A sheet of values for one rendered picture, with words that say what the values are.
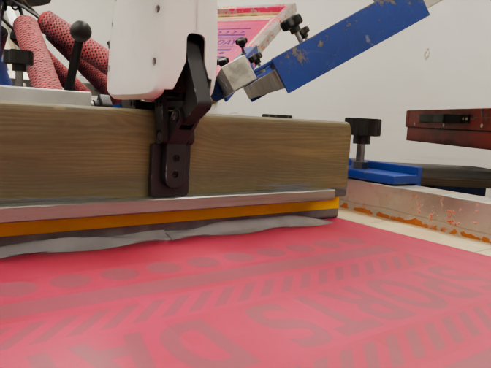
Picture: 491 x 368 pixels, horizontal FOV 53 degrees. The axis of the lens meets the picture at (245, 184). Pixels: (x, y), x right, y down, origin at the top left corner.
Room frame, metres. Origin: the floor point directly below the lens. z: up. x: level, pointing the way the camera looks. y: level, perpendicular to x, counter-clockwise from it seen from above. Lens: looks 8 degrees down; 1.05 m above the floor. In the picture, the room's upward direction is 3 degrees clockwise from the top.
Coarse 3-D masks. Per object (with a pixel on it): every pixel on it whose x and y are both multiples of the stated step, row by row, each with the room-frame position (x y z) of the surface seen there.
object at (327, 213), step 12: (240, 216) 0.43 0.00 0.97; (252, 216) 0.44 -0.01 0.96; (264, 216) 0.45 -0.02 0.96; (312, 216) 0.48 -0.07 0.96; (324, 216) 0.49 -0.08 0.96; (336, 216) 0.51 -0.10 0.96; (108, 228) 0.36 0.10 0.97; (120, 228) 0.37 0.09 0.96; (132, 228) 0.37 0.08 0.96; (144, 228) 0.38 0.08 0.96; (156, 228) 0.38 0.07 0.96; (168, 228) 0.39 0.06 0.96; (180, 228) 0.40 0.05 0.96; (192, 228) 0.40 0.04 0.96; (0, 240) 0.32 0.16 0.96; (12, 240) 0.32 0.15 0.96; (24, 240) 0.33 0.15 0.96; (36, 240) 0.33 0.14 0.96
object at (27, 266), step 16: (160, 240) 0.37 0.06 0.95; (16, 256) 0.31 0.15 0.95; (32, 256) 0.31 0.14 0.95; (48, 256) 0.32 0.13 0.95; (64, 256) 0.32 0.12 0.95; (80, 256) 0.32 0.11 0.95; (96, 256) 0.32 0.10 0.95; (112, 256) 0.32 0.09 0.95; (128, 256) 0.33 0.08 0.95; (144, 256) 0.33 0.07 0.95; (160, 256) 0.33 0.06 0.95; (176, 256) 0.33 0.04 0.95; (0, 272) 0.28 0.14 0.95; (16, 272) 0.28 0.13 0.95; (32, 272) 0.28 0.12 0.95; (48, 272) 0.28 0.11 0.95; (64, 272) 0.29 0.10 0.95
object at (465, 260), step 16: (336, 224) 0.47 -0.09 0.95; (352, 224) 0.48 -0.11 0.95; (176, 240) 0.38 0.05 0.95; (192, 240) 0.38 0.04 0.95; (208, 240) 0.38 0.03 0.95; (224, 240) 0.39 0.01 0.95; (240, 240) 0.39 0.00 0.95; (256, 240) 0.39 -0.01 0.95; (272, 240) 0.39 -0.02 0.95; (288, 240) 0.40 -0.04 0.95; (304, 240) 0.40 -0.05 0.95; (368, 240) 0.41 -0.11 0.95; (384, 240) 0.42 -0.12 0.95; (400, 240) 0.42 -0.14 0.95; (416, 240) 0.42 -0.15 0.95; (432, 256) 0.37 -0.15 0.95; (448, 256) 0.37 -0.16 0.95; (464, 256) 0.38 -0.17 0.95; (480, 256) 0.38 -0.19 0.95; (480, 272) 0.34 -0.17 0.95
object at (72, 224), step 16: (224, 208) 0.42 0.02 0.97; (240, 208) 0.43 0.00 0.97; (256, 208) 0.44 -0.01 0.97; (272, 208) 0.45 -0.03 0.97; (288, 208) 0.47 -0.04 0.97; (304, 208) 0.48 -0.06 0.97; (320, 208) 0.49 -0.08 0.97; (0, 224) 0.32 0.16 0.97; (16, 224) 0.32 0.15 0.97; (32, 224) 0.33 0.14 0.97; (48, 224) 0.34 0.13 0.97; (64, 224) 0.34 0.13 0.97; (80, 224) 0.35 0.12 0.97; (96, 224) 0.36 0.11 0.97; (112, 224) 0.36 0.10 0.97; (128, 224) 0.37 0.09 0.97; (144, 224) 0.38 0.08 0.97
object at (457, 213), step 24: (360, 192) 0.55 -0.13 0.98; (384, 192) 0.53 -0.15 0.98; (408, 192) 0.50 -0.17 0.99; (432, 192) 0.48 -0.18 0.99; (456, 192) 0.50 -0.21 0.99; (384, 216) 0.52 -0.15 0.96; (408, 216) 0.50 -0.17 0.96; (432, 216) 0.48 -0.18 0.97; (456, 216) 0.46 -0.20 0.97; (480, 216) 0.44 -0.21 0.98; (480, 240) 0.44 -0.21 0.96
